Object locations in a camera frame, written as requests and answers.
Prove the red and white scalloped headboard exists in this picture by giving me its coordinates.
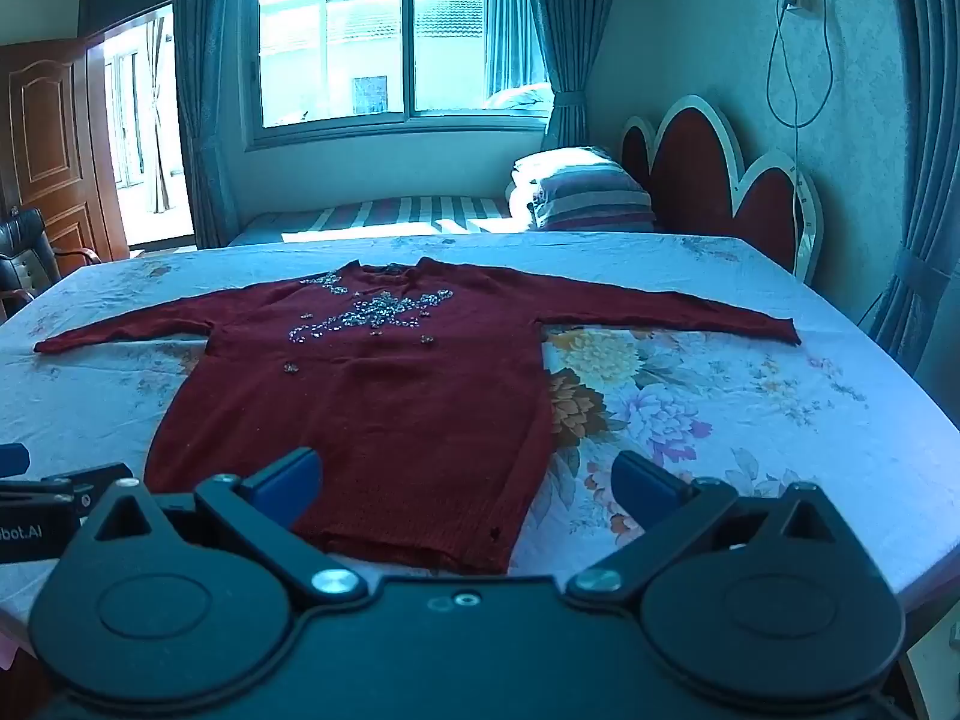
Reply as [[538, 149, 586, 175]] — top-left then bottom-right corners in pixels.
[[619, 95, 824, 284]]

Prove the striped mattress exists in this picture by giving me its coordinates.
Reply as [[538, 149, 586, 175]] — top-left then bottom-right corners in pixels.
[[225, 195, 526, 248]]

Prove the striped pillow stack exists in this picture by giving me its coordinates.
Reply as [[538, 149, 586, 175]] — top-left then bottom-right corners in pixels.
[[506, 146, 657, 233]]

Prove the floral bed sheet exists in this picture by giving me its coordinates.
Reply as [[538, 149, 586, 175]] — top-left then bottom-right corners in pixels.
[[0, 231, 960, 642]]

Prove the sliding glass window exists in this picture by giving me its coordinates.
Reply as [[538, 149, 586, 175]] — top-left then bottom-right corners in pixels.
[[238, 0, 556, 151]]

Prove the black chair with wooden armrests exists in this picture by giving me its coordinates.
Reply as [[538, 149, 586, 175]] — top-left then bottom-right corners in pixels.
[[0, 208, 61, 316]]

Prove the teal curtain with tieback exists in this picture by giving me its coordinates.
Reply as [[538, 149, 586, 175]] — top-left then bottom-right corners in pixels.
[[859, 0, 960, 406]]

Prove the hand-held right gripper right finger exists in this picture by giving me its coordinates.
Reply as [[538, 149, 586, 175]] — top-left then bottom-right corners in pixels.
[[565, 452, 865, 613]]

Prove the hanging charger cable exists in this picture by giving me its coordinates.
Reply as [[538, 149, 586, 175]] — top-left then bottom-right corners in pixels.
[[766, 0, 835, 188]]

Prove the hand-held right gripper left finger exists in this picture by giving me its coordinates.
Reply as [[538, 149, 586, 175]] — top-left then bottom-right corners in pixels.
[[73, 448, 370, 613]]

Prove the dark red beaded sweater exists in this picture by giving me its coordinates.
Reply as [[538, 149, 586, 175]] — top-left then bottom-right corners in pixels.
[[34, 256, 802, 577]]

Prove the teal window curtain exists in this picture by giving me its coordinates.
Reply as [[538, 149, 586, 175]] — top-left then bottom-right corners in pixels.
[[521, 0, 623, 155], [172, 0, 252, 250]]

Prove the light blue pillow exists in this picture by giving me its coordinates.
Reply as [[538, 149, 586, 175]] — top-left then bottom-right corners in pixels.
[[480, 85, 556, 115]]

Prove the brown wooden door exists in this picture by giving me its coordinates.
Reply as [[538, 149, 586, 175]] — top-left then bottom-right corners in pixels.
[[0, 37, 132, 271]]

